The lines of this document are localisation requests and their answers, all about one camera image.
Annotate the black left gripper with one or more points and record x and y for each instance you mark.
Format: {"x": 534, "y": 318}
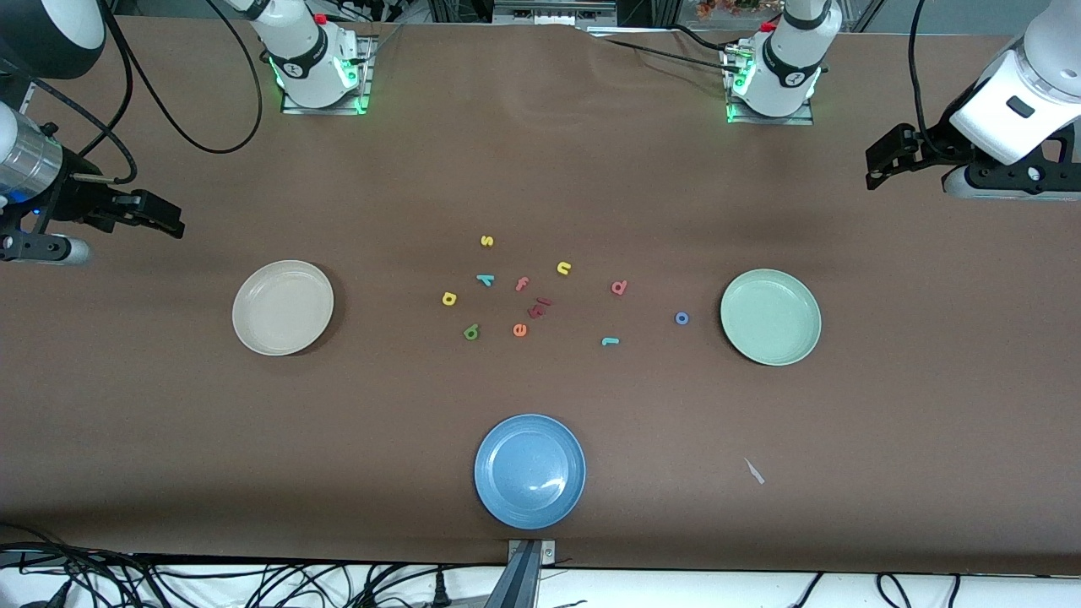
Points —
{"x": 933, "y": 152}

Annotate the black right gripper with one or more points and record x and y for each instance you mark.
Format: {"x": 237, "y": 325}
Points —
{"x": 78, "y": 201}

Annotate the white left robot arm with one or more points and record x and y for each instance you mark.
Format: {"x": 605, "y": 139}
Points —
{"x": 790, "y": 63}

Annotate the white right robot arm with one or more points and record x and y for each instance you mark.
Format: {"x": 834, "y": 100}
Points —
{"x": 314, "y": 63}

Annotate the beige brown plate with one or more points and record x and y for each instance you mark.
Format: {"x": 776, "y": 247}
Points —
{"x": 283, "y": 308}

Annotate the light green plate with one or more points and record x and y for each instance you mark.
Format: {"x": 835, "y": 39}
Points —
{"x": 770, "y": 317}

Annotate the brown table cover sheet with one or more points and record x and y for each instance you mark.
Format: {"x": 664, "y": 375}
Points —
{"x": 169, "y": 439}

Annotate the orange flowers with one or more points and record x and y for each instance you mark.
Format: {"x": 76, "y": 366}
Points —
{"x": 718, "y": 8}

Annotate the white paper scrap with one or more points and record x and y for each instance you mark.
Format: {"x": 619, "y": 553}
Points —
{"x": 754, "y": 472}

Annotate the blue plate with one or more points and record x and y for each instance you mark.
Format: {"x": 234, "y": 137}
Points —
{"x": 529, "y": 471}

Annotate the black power plug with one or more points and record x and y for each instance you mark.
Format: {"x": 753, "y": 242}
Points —
{"x": 440, "y": 594}

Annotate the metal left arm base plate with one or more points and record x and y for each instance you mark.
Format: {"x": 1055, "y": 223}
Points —
{"x": 773, "y": 121}

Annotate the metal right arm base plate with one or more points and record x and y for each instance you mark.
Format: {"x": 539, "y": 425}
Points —
{"x": 325, "y": 111}

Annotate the aluminium frame bar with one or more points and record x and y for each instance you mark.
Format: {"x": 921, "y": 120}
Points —
{"x": 553, "y": 13}

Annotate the grey camera mount pole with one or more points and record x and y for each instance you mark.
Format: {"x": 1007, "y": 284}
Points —
{"x": 522, "y": 583}

